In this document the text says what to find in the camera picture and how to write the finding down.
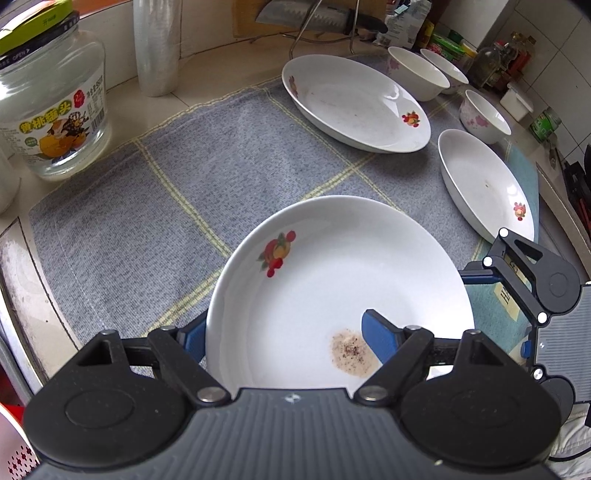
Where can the teal mat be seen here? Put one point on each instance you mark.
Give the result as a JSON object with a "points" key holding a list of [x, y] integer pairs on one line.
{"points": [[494, 332]]}

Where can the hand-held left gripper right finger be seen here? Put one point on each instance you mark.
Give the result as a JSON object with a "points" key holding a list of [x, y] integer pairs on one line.
{"points": [[378, 337]]}

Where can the white plastic box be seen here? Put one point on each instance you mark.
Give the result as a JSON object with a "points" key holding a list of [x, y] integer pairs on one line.
{"points": [[517, 101]]}

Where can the grey checked towel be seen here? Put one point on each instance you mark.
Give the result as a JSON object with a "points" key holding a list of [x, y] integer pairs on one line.
{"points": [[138, 207]]}

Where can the glass jar with yellow label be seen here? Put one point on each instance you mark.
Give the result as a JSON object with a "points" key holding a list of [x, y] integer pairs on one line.
{"points": [[55, 92]]}

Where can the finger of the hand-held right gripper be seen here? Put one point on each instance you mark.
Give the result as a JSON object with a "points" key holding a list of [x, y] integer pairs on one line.
{"points": [[526, 349], [480, 277]]}

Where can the person's white clothing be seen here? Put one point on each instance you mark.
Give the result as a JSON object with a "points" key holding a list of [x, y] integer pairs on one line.
{"points": [[577, 438]]}

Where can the bamboo cutting board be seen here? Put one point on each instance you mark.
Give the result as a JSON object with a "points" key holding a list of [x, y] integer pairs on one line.
{"points": [[244, 23]]}

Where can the red basin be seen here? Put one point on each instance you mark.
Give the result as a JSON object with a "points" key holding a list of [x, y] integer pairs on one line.
{"points": [[14, 447]]}

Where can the large white plate fruit prints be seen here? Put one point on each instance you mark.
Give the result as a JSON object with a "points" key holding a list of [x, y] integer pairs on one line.
{"points": [[351, 101]]}

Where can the green packet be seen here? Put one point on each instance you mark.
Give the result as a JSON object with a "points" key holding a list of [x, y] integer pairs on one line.
{"points": [[452, 46]]}

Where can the green can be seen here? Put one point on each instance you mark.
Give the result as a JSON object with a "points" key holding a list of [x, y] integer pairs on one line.
{"points": [[545, 124]]}

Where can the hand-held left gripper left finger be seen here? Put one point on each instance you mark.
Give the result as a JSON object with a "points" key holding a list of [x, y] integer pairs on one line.
{"points": [[196, 339]]}

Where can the white bowl pink flowers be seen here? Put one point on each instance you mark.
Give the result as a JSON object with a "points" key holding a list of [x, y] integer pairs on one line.
{"points": [[449, 67], [485, 110], [415, 69]]}

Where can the white and blue carton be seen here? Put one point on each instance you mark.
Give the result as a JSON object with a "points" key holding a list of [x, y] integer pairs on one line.
{"points": [[408, 23]]}

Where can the clear glass bottle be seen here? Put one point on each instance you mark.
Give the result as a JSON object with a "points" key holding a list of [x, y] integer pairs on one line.
{"points": [[485, 64]]}

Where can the white plate with fruit print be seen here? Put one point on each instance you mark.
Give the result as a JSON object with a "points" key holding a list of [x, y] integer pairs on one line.
{"points": [[480, 180], [323, 277]]}

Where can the black object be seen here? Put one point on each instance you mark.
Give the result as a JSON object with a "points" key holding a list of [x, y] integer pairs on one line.
{"points": [[579, 184]]}

